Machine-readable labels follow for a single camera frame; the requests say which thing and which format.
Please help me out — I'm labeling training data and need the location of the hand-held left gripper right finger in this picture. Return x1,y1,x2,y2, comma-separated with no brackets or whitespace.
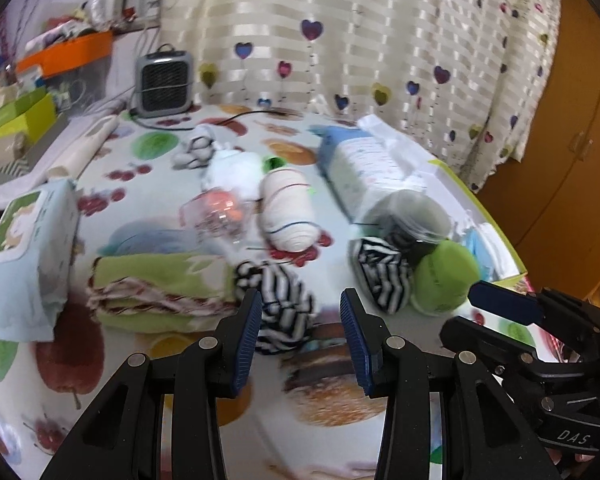
339,287,562,480

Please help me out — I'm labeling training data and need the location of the white paper roll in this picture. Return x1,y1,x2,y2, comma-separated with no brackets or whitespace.
46,114,122,182

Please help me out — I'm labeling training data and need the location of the clear plastic jar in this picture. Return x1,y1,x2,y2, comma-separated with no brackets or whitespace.
359,191,454,257

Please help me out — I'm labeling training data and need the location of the wooden cabinet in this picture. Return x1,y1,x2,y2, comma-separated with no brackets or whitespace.
474,0,600,303

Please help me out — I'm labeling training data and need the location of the lime green cloth bundle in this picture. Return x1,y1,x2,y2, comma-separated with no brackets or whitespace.
410,239,482,318

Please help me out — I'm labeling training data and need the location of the green cardboard box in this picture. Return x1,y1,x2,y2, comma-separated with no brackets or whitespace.
0,86,59,154

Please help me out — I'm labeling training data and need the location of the white cloth roll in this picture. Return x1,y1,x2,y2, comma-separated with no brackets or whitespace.
256,166,319,254

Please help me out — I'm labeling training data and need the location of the white fluffy cloth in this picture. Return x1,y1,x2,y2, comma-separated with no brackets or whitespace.
199,149,269,202

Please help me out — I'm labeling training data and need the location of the light blue terry cloth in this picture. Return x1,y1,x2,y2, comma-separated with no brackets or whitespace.
462,231,502,282

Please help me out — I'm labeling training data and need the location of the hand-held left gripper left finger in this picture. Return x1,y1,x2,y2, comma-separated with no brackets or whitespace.
40,287,264,480

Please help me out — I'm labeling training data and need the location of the wet wipes pack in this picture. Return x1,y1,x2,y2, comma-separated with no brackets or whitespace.
0,179,84,344

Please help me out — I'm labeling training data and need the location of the clear bag with orange contents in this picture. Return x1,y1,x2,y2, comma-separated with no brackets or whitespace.
179,186,259,247

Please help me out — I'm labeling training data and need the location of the black white striped sock ball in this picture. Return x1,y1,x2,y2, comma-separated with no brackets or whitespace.
234,259,317,357
349,236,417,317
171,124,232,172

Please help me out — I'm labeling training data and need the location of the heart print striped curtain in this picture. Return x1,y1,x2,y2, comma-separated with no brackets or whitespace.
159,0,567,197

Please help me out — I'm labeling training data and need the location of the white box with green edge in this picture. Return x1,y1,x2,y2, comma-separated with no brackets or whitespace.
424,156,529,292

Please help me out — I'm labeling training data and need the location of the black heater cable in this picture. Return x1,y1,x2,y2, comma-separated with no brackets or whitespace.
128,106,282,134

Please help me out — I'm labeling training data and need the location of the fruit print tablecloth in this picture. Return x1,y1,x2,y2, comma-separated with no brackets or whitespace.
0,101,548,480

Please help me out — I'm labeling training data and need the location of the grey fan heater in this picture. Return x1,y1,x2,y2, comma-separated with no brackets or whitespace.
134,44,198,121

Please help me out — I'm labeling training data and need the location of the green patterned folded towel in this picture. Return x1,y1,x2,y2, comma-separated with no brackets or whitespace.
86,251,242,334

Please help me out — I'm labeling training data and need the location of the white folded cloth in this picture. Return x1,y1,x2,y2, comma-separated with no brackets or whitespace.
480,219,524,282

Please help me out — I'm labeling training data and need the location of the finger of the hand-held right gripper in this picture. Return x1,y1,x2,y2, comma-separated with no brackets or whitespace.
467,280,588,328
439,316,536,363

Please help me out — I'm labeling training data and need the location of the orange lidded storage bin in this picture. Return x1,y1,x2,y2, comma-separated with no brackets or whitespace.
14,29,117,112

